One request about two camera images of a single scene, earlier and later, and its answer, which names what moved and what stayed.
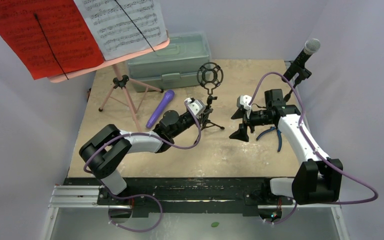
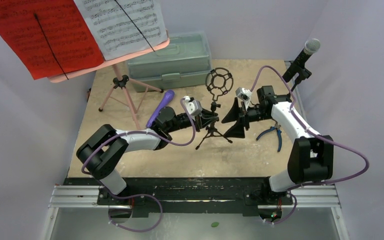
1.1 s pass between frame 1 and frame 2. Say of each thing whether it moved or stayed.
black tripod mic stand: moved
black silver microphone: stayed
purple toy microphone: stayed
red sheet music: stayed
